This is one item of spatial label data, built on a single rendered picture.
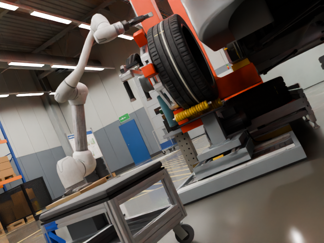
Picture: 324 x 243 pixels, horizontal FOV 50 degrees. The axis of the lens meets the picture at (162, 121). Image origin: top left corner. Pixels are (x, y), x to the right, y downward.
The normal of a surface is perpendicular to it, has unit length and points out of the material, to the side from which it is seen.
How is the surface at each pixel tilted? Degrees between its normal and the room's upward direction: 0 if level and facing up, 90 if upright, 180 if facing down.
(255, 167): 90
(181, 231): 90
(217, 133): 90
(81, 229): 90
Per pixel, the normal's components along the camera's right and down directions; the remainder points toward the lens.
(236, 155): -0.30, 0.07
